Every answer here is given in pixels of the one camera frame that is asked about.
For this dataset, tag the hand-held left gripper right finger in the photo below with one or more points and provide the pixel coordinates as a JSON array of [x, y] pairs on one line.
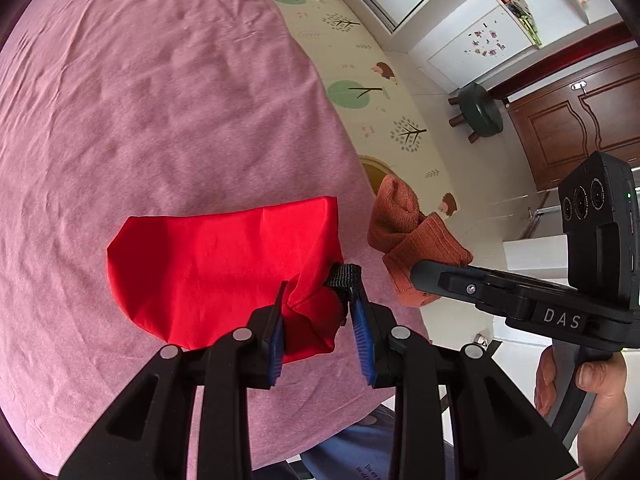
[[361, 340]]

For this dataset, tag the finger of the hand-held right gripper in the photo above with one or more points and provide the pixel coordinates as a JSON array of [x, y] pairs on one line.
[[465, 285]]

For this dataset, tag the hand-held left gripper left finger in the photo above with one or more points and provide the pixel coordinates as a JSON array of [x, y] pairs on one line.
[[275, 345]]

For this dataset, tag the orange knitted sock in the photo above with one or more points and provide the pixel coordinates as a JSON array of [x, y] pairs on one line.
[[400, 210]]

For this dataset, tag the red cloth bag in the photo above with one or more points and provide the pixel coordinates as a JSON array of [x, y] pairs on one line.
[[210, 260]]

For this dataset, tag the person's right hand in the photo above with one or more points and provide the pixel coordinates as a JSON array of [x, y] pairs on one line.
[[600, 372]]

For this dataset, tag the person's blue clothing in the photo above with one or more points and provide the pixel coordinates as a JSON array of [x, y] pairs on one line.
[[345, 452]]

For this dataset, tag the brown wooden door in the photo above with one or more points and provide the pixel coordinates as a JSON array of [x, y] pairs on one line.
[[560, 130]]

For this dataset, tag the green round stool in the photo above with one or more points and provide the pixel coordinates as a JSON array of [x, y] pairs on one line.
[[480, 110]]

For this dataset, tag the white cabinet with stickers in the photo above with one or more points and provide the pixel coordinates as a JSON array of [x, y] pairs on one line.
[[465, 60]]

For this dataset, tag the colourful toy bundle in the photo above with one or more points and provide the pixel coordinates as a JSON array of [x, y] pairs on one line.
[[522, 15]]

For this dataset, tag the cartoon tree play mat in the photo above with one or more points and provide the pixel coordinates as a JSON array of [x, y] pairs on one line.
[[350, 60]]

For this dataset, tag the pink bed sheet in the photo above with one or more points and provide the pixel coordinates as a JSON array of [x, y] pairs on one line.
[[150, 85]]

